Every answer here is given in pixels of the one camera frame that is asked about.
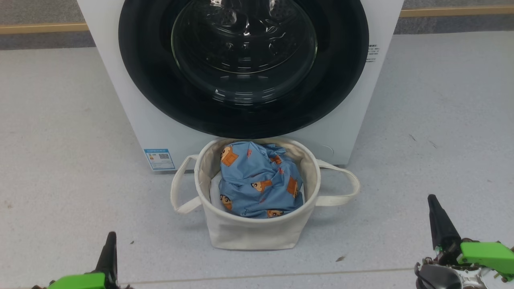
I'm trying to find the white front-load washing machine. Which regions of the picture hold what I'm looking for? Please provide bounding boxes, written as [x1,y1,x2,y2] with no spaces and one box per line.
[76,0,404,172]

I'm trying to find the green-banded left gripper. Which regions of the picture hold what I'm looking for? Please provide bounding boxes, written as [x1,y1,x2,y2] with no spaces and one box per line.
[47,232,118,289]

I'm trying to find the black-rimmed glass washer door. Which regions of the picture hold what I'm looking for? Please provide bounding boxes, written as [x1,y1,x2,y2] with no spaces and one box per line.
[118,0,369,139]

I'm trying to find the white canvas laundry basket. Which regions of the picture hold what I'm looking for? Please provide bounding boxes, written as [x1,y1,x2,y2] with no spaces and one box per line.
[170,137,361,250]

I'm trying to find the white cloth pad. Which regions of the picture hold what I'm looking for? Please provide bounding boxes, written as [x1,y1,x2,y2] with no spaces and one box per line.
[209,175,306,213]

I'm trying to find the blue energy label sticker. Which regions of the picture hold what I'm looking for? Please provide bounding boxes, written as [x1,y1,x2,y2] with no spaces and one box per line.
[144,149,176,171]

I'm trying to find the blue cartoon print garment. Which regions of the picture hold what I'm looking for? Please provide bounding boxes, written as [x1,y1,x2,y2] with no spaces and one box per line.
[219,140,304,218]

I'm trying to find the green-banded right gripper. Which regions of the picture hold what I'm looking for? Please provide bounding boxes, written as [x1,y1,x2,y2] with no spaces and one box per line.
[427,194,514,289]

